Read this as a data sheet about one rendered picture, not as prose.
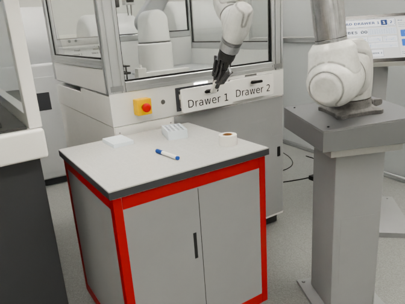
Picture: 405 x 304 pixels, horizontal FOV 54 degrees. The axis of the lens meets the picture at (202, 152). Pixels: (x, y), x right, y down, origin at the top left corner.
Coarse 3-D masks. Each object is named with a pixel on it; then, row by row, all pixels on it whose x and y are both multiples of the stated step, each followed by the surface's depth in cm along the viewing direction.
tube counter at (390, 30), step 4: (368, 28) 219; (372, 28) 219; (376, 28) 218; (380, 28) 218; (384, 28) 218; (388, 28) 217; (392, 28) 217; (396, 28) 216; (360, 32) 219; (364, 32) 219; (368, 32) 218; (372, 32) 218; (376, 32) 218; (380, 32) 217; (384, 32) 217; (388, 32) 216; (392, 32) 216; (396, 32) 215
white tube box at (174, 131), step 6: (162, 126) 174; (168, 126) 175; (174, 126) 175; (180, 126) 174; (162, 132) 176; (168, 132) 165; (174, 132) 165; (180, 132) 166; (186, 132) 167; (168, 138) 165; (174, 138) 166; (180, 138) 167
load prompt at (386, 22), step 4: (360, 20) 222; (364, 20) 222; (368, 20) 221; (372, 20) 221; (376, 20) 220; (380, 20) 220; (384, 20) 219; (388, 20) 219; (392, 20) 219; (348, 24) 223; (352, 24) 222; (356, 24) 222; (360, 24) 221; (364, 24) 221; (368, 24) 220; (372, 24) 220; (376, 24) 219; (380, 24) 219; (384, 24) 218; (388, 24) 218; (392, 24) 218
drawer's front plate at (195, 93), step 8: (192, 88) 187; (200, 88) 190; (208, 88) 192; (224, 88) 197; (184, 96) 186; (192, 96) 188; (200, 96) 191; (208, 96) 193; (216, 96) 196; (224, 96) 198; (232, 96) 201; (184, 104) 187; (192, 104) 189; (200, 104) 192; (208, 104) 194; (216, 104) 197; (224, 104) 200; (184, 112) 188
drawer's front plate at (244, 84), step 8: (232, 80) 204; (240, 80) 207; (248, 80) 210; (264, 80) 216; (272, 80) 219; (232, 88) 205; (240, 88) 208; (248, 88) 211; (256, 88) 214; (264, 88) 217; (272, 88) 220; (240, 96) 209; (248, 96) 212; (256, 96) 215
